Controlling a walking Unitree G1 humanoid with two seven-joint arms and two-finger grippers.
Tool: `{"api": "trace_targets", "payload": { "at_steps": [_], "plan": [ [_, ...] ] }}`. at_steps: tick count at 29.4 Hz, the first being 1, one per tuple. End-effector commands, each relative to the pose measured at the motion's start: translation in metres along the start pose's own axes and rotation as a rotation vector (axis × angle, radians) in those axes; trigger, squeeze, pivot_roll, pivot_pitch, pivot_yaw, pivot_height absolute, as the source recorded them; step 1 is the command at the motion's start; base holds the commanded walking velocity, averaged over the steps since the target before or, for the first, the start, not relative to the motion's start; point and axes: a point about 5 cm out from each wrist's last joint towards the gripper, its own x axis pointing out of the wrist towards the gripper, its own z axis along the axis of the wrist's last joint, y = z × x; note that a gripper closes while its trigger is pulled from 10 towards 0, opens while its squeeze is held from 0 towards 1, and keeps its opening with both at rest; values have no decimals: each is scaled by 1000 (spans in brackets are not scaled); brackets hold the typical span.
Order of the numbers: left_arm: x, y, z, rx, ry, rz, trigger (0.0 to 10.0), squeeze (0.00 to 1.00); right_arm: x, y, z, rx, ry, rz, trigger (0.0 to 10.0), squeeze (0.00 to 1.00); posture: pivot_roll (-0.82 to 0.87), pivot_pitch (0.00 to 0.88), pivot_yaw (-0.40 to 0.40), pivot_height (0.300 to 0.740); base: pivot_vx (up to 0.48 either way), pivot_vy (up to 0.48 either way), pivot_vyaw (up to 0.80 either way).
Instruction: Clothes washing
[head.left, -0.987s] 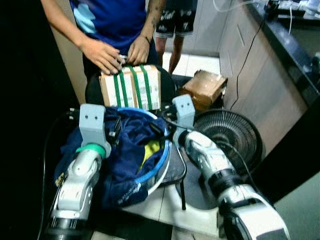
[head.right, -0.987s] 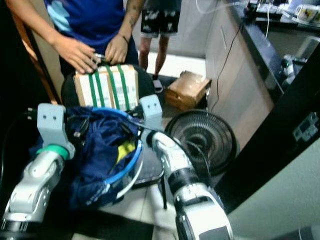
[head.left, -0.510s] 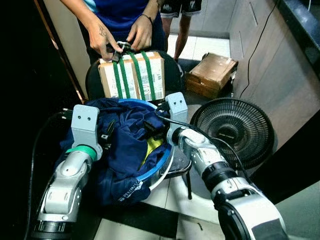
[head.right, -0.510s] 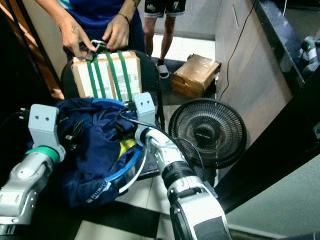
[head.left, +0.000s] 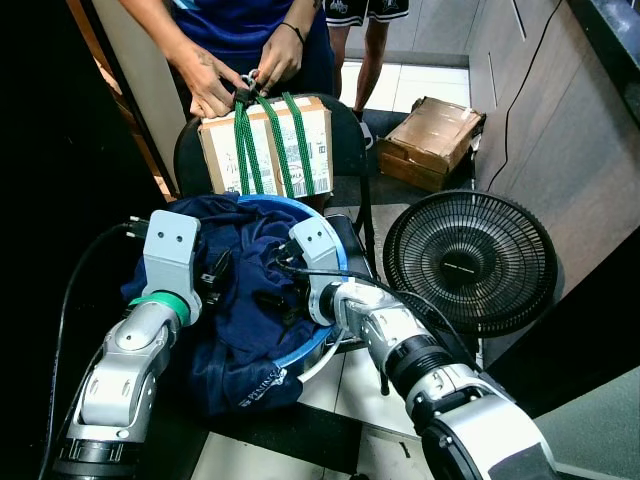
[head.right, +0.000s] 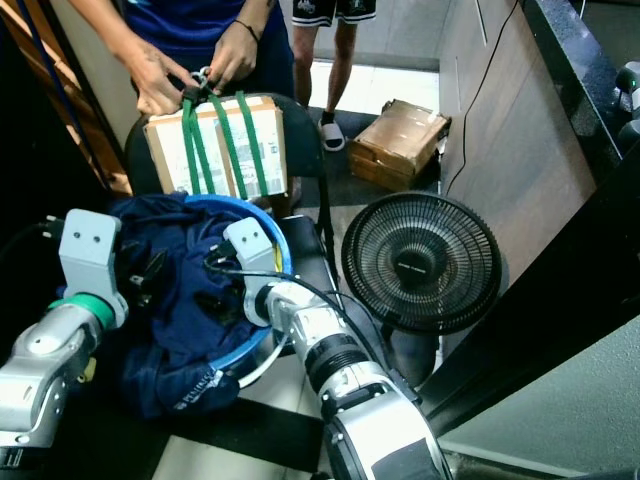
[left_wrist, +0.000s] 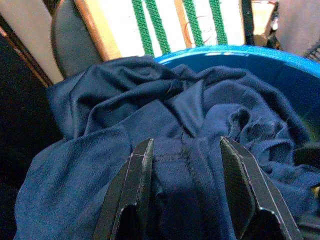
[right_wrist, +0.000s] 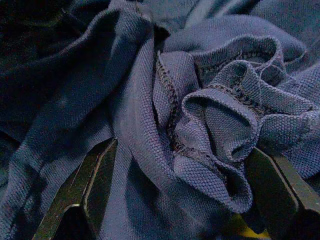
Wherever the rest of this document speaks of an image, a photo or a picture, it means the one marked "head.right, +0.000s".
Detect navy blue clothing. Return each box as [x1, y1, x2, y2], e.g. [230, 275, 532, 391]
[105, 193, 281, 421]

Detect green elastic strap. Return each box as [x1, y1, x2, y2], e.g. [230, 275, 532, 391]
[178, 88, 272, 199]

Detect person's right hand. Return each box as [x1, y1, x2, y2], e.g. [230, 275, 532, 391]
[130, 44, 204, 117]

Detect person's left hand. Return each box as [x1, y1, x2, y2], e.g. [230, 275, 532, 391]
[209, 21, 262, 94]

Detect blue plastic basin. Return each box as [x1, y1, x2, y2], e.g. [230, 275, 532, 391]
[185, 193, 297, 387]

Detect labelled cardboard box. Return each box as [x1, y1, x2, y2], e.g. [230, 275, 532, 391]
[143, 95, 290, 199]

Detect black chair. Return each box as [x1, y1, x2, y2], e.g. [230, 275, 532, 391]
[122, 92, 339, 291]

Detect black and white sandal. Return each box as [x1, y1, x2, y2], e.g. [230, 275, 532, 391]
[317, 111, 349, 154]

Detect black electric fan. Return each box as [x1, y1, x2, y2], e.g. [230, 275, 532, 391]
[340, 190, 505, 387]

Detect brown taped cardboard box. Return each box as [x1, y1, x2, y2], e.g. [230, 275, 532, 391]
[347, 98, 452, 194]

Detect person's blue shirt torso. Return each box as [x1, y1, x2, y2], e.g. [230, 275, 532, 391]
[125, 0, 297, 101]

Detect person's legs in black shorts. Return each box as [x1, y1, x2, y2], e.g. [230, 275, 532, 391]
[292, 0, 378, 121]

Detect brown wooden cabinet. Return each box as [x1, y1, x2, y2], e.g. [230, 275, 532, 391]
[435, 0, 603, 296]

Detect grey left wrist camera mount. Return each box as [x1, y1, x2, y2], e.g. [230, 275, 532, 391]
[58, 208, 129, 301]

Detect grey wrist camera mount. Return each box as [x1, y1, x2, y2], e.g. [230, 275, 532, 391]
[223, 217, 282, 327]
[58, 208, 129, 301]

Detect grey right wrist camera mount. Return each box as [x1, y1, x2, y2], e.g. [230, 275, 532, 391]
[223, 217, 282, 327]

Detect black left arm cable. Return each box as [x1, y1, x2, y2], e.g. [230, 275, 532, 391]
[0, 214, 67, 263]

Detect brown wooden door frame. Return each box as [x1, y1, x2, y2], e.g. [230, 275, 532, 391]
[0, 0, 133, 197]

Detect thin black wall cable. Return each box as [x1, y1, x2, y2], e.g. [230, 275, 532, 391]
[444, 0, 523, 193]

